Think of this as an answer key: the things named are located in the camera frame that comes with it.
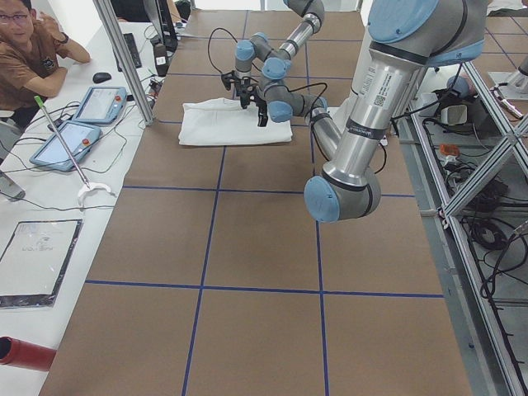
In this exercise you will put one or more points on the red cylinder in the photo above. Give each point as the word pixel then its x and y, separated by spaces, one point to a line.
pixel 26 355

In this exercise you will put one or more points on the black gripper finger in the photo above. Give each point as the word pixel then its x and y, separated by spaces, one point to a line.
pixel 262 119

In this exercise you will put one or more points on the black framed white sheet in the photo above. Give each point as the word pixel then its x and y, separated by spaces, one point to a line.
pixel 35 260

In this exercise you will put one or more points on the aluminium truss frame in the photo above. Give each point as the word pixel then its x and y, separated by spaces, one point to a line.
pixel 465 141

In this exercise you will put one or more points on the person in brown shirt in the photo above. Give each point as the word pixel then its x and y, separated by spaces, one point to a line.
pixel 30 47

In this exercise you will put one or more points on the far blue teach pendant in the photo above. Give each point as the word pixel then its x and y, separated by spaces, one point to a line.
pixel 101 105

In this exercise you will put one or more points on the white long-sleeve printed shirt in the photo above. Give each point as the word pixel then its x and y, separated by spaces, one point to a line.
pixel 221 121

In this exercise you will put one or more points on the black keyboard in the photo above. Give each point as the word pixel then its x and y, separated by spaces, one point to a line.
pixel 132 48

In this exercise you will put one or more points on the white central mounting column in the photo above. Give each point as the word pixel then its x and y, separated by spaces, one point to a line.
pixel 341 114

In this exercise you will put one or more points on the metal reacher stick white hook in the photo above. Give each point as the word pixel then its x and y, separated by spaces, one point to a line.
pixel 88 186

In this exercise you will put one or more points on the black monitor stand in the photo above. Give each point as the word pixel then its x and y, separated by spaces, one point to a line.
pixel 165 41

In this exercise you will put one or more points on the black computer mouse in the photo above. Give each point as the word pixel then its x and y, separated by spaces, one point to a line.
pixel 101 77

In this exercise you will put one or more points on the aluminium frame post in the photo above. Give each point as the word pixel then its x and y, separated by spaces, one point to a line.
pixel 116 37

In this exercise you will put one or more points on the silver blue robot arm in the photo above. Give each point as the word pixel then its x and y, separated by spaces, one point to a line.
pixel 258 62
pixel 402 38

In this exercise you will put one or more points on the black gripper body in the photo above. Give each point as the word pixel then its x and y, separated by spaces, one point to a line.
pixel 261 111
pixel 246 87

